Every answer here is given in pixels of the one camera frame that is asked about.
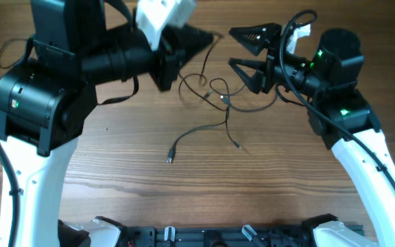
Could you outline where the thin black cable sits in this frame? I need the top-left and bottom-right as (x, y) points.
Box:
(178, 32), (243, 150)

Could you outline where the black USB cable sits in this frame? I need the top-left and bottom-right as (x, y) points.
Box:
(166, 78), (279, 164)

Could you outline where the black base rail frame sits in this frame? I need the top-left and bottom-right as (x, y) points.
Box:
(117, 225), (317, 247)

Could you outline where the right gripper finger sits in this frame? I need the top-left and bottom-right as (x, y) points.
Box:
(228, 58), (266, 94)
(229, 23), (282, 56)

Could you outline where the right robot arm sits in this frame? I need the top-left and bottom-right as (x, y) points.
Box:
(229, 23), (395, 246)

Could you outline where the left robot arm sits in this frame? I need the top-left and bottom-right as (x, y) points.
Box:
(0, 0), (214, 246)

